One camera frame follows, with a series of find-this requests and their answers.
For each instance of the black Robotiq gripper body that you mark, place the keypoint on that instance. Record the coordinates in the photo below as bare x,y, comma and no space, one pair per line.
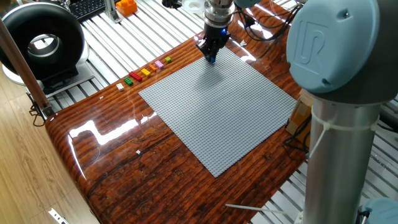
216,35

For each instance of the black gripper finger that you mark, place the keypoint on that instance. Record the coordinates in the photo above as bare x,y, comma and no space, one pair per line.
216,51
206,46

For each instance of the long blue Lego brick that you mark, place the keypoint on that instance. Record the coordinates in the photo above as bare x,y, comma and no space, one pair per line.
213,60

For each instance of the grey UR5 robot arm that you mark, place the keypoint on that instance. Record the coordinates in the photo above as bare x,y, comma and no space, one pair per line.
342,155

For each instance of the small lime Lego brick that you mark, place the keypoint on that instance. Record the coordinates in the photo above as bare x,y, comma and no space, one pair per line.
168,59

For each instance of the pink Lego brick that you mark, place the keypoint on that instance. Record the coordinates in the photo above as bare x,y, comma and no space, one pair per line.
159,64

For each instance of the grey Lego baseplate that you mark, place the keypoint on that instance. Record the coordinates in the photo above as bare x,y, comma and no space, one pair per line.
217,109

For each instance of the thin orange Lego brick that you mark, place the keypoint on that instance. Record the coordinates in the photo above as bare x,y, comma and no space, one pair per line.
152,68

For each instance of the yellow Lego brick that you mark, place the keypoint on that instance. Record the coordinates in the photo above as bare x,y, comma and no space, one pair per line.
145,72

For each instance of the long red Lego brick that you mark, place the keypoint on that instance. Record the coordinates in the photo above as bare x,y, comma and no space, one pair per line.
136,76

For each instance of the green Lego brick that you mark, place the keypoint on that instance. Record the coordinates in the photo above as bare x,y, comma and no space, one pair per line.
128,81

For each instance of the square white Lego brick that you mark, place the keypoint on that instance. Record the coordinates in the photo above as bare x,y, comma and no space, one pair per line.
120,87

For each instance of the crumpled white paper scrap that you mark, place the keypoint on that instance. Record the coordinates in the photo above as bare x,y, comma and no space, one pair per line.
242,43

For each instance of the white tape roll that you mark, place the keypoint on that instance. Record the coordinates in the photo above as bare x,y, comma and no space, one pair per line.
192,6

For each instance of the black round object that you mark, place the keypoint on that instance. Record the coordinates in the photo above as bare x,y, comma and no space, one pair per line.
171,3

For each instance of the large orange toy brick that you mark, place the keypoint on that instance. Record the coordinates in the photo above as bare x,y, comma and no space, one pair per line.
126,8

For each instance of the black keyboard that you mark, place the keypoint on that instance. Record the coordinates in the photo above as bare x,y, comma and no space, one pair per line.
90,7

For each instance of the long white zip tie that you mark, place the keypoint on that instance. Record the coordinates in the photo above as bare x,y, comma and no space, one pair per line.
248,207

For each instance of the brown wooden beam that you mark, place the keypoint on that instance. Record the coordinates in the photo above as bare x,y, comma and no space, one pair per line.
21,65

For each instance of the short aluminium post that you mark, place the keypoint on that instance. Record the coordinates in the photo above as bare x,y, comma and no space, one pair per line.
111,11

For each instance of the silver metal bracket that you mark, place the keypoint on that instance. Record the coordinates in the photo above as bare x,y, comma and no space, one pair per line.
57,216

